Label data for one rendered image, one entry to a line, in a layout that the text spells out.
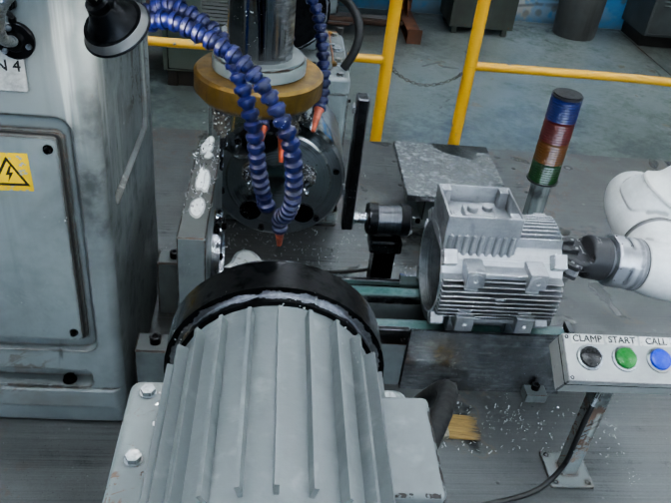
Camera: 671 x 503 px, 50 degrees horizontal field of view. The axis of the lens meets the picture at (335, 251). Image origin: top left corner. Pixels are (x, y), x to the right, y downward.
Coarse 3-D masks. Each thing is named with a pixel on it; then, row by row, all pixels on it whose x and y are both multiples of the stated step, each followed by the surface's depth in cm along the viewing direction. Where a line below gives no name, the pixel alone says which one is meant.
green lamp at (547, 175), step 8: (536, 168) 144; (544, 168) 143; (552, 168) 143; (560, 168) 144; (528, 176) 147; (536, 176) 145; (544, 176) 144; (552, 176) 144; (544, 184) 145; (552, 184) 145
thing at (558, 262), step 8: (432, 208) 121; (448, 256) 111; (456, 256) 112; (552, 256) 114; (560, 256) 113; (448, 264) 112; (552, 264) 114; (560, 264) 113; (416, 272) 130; (432, 312) 118; (432, 320) 118; (440, 320) 118; (536, 320) 120; (544, 320) 120
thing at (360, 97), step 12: (360, 96) 117; (360, 108) 117; (360, 120) 118; (360, 132) 120; (360, 144) 121; (348, 156) 125; (360, 156) 122; (348, 168) 124; (348, 180) 125; (348, 192) 126; (348, 204) 128; (348, 216) 129; (348, 228) 130
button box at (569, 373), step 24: (576, 336) 99; (600, 336) 100; (624, 336) 100; (648, 336) 101; (552, 360) 102; (576, 360) 98; (648, 360) 99; (576, 384) 97; (600, 384) 97; (624, 384) 97; (648, 384) 97
